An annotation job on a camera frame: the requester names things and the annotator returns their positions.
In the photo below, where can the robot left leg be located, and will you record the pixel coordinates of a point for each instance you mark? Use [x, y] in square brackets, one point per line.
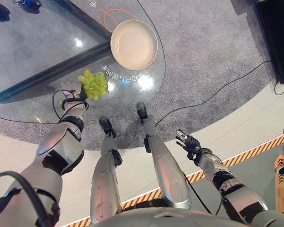
[105, 175]

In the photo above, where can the robot right leg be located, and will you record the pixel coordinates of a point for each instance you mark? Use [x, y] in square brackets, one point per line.
[166, 170]

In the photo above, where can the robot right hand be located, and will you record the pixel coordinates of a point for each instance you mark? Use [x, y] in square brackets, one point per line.
[191, 143]

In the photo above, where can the black table base beam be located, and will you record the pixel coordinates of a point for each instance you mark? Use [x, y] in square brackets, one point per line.
[49, 71]
[85, 16]

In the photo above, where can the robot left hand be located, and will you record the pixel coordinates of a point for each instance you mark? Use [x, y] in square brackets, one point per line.
[71, 88]

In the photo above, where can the robot leg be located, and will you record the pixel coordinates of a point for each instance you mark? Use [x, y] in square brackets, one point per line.
[166, 170]
[105, 175]

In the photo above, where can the black cabinet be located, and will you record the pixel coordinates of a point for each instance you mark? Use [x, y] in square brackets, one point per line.
[278, 35]

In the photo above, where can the beige round plate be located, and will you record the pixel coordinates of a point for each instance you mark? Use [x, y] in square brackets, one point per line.
[133, 45]

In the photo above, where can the yellow black hazard tape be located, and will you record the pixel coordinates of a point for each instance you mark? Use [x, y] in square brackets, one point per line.
[248, 154]

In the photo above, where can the orange arrow floor sticker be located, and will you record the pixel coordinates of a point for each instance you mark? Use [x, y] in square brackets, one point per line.
[280, 184]

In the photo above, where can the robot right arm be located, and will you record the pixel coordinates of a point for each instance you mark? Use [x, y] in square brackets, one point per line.
[229, 182]

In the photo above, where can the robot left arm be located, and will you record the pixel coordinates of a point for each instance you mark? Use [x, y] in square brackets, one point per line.
[54, 151]

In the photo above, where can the green grape bunch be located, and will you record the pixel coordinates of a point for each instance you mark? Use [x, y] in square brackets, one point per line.
[94, 85]

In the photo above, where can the grey carpet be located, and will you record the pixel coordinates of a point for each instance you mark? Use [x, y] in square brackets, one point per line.
[203, 47]

